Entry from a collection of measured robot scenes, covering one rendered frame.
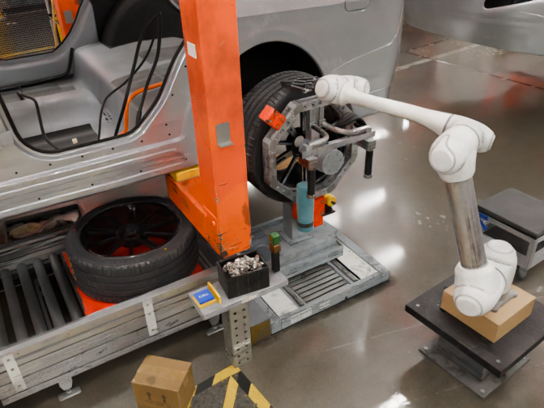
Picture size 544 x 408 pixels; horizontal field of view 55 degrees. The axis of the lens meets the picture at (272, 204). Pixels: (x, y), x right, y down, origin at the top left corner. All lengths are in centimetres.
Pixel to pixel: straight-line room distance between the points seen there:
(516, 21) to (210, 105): 311
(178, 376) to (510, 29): 362
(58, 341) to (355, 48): 214
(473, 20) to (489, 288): 299
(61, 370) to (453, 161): 187
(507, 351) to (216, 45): 171
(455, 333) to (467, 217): 61
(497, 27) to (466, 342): 293
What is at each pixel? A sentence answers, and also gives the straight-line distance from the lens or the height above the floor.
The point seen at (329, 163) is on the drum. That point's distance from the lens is 248.
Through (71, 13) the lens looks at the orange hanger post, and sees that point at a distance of 466.
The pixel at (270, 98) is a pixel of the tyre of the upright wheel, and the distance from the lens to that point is 250.
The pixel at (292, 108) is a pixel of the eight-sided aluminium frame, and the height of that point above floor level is 111.
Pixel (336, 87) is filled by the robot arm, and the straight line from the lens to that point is 215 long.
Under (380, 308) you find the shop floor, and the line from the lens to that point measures 295.
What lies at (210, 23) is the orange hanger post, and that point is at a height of 157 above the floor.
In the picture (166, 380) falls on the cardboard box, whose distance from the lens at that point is 241.
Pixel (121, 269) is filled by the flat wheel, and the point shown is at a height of 49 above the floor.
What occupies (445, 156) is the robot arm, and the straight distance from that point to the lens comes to 193.
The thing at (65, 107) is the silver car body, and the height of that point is 92.
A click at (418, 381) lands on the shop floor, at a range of 264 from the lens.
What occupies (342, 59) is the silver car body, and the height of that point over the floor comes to 114.
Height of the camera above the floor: 200
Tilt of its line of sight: 32 degrees down
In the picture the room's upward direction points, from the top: 2 degrees counter-clockwise
